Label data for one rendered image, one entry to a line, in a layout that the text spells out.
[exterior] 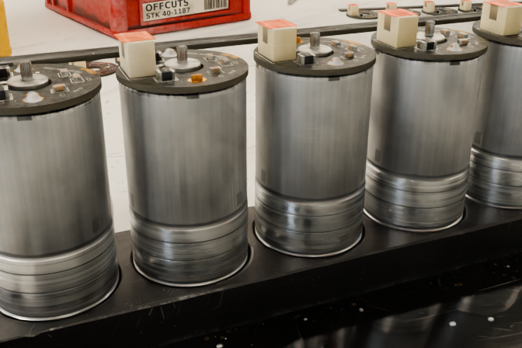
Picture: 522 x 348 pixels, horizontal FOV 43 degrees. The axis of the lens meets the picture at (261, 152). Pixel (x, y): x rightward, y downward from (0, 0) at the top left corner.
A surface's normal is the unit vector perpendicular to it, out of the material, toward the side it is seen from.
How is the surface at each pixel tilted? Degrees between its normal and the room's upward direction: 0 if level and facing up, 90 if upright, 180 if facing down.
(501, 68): 90
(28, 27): 0
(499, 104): 90
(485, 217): 0
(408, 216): 90
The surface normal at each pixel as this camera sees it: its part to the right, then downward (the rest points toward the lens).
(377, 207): -0.82, 0.23
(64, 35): 0.00, -0.91
